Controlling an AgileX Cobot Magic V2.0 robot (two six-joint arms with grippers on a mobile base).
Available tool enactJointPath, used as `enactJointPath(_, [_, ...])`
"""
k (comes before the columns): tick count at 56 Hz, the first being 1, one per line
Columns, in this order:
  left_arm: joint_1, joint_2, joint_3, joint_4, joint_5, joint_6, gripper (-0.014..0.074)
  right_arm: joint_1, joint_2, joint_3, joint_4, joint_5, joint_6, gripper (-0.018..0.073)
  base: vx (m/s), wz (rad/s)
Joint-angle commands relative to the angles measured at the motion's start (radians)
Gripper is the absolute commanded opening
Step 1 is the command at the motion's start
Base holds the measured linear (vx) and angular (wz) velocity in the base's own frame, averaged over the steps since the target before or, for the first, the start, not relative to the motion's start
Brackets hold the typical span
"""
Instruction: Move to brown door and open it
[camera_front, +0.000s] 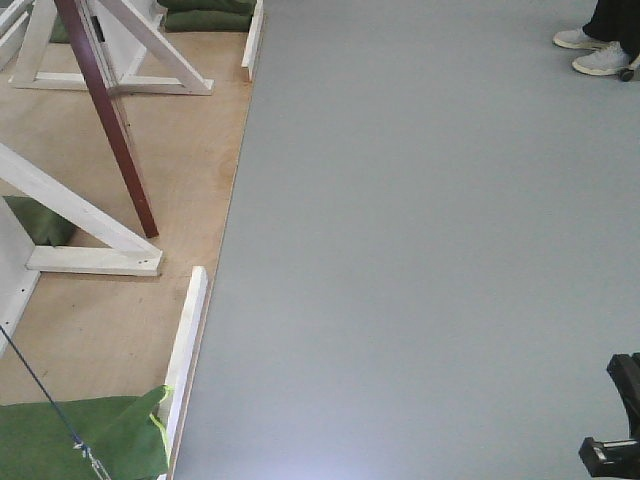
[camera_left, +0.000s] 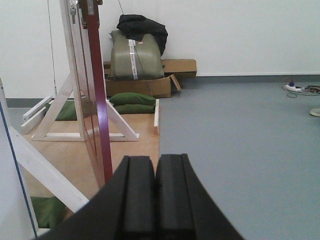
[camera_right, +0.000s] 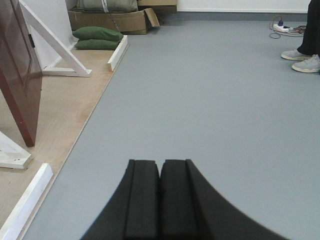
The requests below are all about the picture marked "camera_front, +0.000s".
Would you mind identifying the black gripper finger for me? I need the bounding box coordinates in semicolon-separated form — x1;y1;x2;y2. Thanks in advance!
578;437;639;478
607;352;639;438

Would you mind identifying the brown wooden door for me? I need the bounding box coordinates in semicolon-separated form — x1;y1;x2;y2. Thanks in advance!
55;1;159;238

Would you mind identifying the black caster wheel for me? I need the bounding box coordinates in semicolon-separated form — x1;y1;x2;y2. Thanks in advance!
619;69;635;82

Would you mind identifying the white right sneaker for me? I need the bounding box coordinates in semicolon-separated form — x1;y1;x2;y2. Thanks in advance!
572;42;630;76

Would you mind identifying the white sneaker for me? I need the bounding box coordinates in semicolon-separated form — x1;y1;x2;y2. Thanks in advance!
552;28;609;50
572;42;630;76

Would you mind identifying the white left sneaker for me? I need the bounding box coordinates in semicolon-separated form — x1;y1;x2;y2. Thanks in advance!
552;28;609;50

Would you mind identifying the black trouser leg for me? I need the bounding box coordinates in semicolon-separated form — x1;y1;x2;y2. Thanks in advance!
582;0;639;57

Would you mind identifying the white near edge batten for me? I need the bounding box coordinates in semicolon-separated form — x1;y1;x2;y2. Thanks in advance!
158;266;209;462

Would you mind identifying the white edge batten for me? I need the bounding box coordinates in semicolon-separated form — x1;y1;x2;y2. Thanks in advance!
158;266;209;462
241;0;264;82

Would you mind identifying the white far edge batten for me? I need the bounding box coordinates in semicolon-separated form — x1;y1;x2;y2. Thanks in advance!
241;0;264;82

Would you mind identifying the green sandbag lower far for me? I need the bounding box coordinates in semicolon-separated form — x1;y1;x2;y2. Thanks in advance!
164;10;252;32

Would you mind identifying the green sandbag near front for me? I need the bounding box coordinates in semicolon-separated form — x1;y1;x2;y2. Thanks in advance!
1;385;170;479

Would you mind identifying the green sandbag upper far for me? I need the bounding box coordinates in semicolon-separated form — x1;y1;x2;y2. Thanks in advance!
158;0;256;15

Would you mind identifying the green sandbag behind brace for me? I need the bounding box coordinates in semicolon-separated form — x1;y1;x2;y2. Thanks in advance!
3;196;77;247

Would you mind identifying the green sandbag far left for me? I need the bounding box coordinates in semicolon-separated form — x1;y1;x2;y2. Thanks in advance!
49;16;70;44

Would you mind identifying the blue rope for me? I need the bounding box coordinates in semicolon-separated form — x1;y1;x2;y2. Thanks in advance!
0;324;112;480

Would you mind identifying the white far door frame support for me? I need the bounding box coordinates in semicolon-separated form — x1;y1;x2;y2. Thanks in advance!
1;1;214;95

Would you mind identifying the white door frame support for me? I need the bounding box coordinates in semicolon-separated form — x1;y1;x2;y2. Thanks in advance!
1;1;214;95
1;145;163;350

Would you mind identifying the white near door frame support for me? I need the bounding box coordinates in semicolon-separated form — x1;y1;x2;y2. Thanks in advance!
1;145;163;350

